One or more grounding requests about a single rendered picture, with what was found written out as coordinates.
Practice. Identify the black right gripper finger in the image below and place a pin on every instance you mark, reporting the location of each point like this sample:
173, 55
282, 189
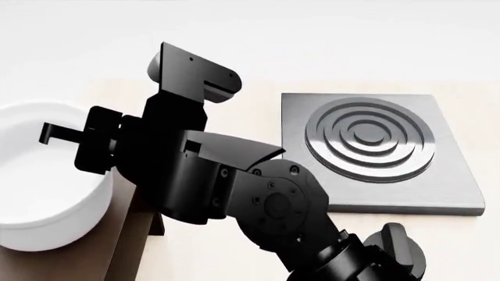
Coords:
62, 135

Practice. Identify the white round bowl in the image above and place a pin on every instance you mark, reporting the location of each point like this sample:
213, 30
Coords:
43, 202

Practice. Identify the grey square ringed plate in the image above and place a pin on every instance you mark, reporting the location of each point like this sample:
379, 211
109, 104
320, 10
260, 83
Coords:
375, 152

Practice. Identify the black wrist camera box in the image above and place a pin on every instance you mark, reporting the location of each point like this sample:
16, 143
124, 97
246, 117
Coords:
183, 73

